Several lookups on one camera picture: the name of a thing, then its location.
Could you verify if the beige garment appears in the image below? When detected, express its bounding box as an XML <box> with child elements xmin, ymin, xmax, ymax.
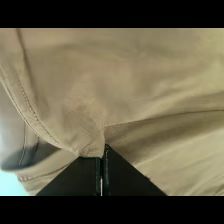
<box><xmin>0</xmin><ymin>27</ymin><xmax>224</xmax><ymax>197</ymax></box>

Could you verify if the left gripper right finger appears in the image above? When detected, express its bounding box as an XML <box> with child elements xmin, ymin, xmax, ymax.
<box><xmin>101</xmin><ymin>143</ymin><xmax>167</xmax><ymax>197</ymax></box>

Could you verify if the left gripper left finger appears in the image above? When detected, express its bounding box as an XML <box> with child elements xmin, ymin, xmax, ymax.
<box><xmin>35</xmin><ymin>155</ymin><xmax>102</xmax><ymax>197</ymax></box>

